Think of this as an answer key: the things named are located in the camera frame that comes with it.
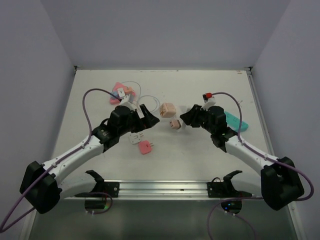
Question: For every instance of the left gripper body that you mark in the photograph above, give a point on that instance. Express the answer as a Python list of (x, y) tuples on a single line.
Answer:
[(134, 124)]

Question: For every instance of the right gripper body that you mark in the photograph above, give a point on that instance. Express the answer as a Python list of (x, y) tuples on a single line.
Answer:
[(206, 125)]

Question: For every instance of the teal triangular power strip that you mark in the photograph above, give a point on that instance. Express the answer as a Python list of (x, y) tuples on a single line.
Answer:
[(234, 122)]

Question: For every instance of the pink triangular power strip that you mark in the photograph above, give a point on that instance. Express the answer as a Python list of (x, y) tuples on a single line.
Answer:
[(118, 84)]

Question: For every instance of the beige cube socket adapter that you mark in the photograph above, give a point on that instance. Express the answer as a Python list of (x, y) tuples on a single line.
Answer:
[(167, 110)]

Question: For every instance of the white plug adapter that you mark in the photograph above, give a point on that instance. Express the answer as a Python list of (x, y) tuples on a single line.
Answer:
[(135, 138)]

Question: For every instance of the pink plug adapter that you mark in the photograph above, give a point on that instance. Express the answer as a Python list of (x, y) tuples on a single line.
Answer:
[(145, 147)]

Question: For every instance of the blue plug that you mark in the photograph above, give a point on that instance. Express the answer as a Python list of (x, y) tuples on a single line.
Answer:
[(115, 93)]

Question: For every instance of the orange plug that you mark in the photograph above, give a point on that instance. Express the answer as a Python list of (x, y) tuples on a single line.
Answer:
[(128, 90)]

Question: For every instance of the white triangular power strip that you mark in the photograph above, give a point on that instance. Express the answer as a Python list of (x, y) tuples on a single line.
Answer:
[(182, 109)]

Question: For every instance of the white charger plug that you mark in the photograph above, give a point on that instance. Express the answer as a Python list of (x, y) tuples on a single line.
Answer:
[(121, 92)]

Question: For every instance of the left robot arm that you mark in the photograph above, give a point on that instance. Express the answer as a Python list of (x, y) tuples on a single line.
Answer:
[(42, 183)]

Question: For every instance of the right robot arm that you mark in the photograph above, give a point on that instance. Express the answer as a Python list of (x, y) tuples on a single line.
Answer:
[(280, 183)]

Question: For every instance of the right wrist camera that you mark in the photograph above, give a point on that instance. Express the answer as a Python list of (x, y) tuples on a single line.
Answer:
[(209, 100)]

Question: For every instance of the aluminium front rail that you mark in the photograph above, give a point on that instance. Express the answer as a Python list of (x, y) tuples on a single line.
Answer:
[(155, 190)]

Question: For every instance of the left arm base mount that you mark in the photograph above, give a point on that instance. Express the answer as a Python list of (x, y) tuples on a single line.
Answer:
[(110, 187)]

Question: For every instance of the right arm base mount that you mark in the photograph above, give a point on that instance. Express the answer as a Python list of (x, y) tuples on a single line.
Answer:
[(223, 188)]

